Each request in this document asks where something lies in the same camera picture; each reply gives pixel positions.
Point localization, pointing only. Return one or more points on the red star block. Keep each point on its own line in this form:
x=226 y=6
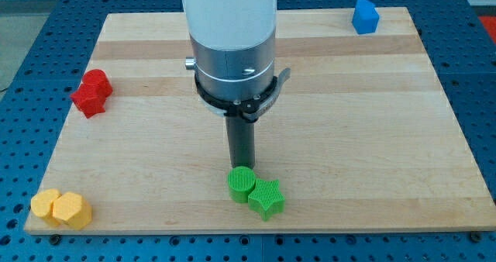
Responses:
x=89 y=99

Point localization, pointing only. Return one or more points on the yellow hexagon block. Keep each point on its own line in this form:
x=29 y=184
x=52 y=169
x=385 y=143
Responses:
x=73 y=210

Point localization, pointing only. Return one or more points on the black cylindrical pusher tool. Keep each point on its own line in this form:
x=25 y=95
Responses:
x=240 y=135

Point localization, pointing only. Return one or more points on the green cylinder block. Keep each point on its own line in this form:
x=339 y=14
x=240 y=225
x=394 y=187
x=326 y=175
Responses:
x=241 y=182

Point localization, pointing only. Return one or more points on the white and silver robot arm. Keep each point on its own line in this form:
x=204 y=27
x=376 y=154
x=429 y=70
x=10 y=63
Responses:
x=234 y=45

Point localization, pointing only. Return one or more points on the red cylinder block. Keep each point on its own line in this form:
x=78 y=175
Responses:
x=98 y=81

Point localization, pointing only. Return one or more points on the green star block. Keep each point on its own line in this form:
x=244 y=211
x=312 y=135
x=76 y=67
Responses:
x=266 y=198

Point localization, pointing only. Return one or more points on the blue pentagon block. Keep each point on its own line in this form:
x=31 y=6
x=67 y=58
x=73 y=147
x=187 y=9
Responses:
x=365 y=17

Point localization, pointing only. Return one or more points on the black clamp with lever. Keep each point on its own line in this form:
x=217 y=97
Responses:
x=249 y=110

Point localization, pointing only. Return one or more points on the wooden board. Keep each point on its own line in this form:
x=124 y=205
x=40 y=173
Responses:
x=362 y=138

